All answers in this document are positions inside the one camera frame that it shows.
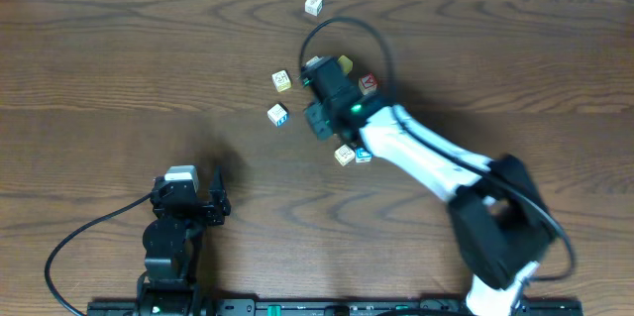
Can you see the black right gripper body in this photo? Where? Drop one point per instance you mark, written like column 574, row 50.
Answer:
column 322, row 119

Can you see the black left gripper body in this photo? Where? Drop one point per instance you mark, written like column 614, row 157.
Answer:
column 196, row 210

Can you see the cream block with red drawing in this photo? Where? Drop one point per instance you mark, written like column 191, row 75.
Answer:
column 344, row 154

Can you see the white block red side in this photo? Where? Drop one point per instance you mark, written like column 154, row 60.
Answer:
column 362, row 155

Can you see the white block blue side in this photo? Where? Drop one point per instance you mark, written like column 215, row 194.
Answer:
column 277, row 114

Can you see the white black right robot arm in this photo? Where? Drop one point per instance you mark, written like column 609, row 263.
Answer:
column 500, row 222

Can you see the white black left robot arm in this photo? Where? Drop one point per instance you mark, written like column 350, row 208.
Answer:
column 174, row 240

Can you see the red letter A block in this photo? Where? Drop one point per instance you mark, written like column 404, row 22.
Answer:
column 368, row 84

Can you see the yellow topped wooden block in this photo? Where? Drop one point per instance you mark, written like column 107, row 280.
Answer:
column 345, row 64

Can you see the white block teal side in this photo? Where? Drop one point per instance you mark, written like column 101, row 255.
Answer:
column 312, row 60

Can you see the cream block yellow side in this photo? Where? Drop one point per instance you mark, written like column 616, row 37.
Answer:
column 281, row 80

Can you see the white block at far top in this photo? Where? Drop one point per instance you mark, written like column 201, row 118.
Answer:
column 313, row 7

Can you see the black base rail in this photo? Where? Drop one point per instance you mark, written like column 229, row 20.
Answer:
column 250, row 307

